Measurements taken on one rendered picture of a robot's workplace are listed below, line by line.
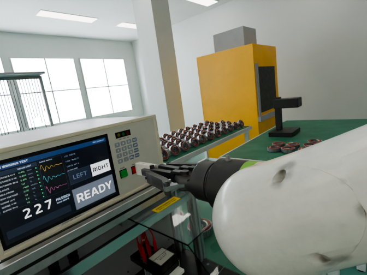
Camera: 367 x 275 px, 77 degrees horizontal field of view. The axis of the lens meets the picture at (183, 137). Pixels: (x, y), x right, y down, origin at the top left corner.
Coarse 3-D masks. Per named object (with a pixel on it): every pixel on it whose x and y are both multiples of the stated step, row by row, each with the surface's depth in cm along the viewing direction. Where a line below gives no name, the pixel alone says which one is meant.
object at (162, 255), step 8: (152, 248) 74; (160, 248) 70; (136, 256) 72; (152, 256) 67; (160, 256) 67; (168, 256) 66; (176, 256) 67; (144, 264) 68; (152, 264) 65; (160, 264) 64; (168, 264) 65; (176, 264) 67; (144, 272) 71; (152, 272) 65; (160, 272) 63; (168, 272) 65; (176, 272) 65
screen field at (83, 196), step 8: (112, 176) 60; (88, 184) 55; (96, 184) 57; (104, 184) 58; (112, 184) 60; (72, 192) 53; (80, 192) 54; (88, 192) 55; (96, 192) 57; (104, 192) 59; (112, 192) 60; (80, 200) 54; (88, 200) 55; (96, 200) 57
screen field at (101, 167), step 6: (102, 162) 58; (108, 162) 59; (84, 168) 54; (90, 168) 56; (96, 168) 57; (102, 168) 58; (108, 168) 59; (72, 174) 52; (78, 174) 53; (84, 174) 55; (90, 174) 56; (96, 174) 57; (72, 180) 52; (78, 180) 53
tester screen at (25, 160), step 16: (80, 144) 54; (96, 144) 57; (16, 160) 44; (32, 160) 46; (48, 160) 49; (64, 160) 51; (80, 160) 54; (96, 160) 57; (0, 176) 43; (16, 176) 45; (32, 176) 47; (48, 176) 49; (64, 176) 51; (96, 176) 57; (0, 192) 43; (16, 192) 45; (32, 192) 47; (48, 192) 49; (64, 192) 51; (0, 208) 43; (16, 208) 45; (80, 208) 54; (0, 224) 43; (16, 224) 45; (48, 224) 49; (16, 240) 45
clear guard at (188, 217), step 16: (176, 192) 74; (176, 208) 64; (192, 208) 62; (208, 208) 61; (144, 224) 58; (160, 224) 57; (176, 224) 56; (192, 224) 55; (208, 224) 54; (176, 240) 50; (192, 240) 49; (208, 240) 51; (208, 256) 48; (224, 256) 50; (208, 272) 46
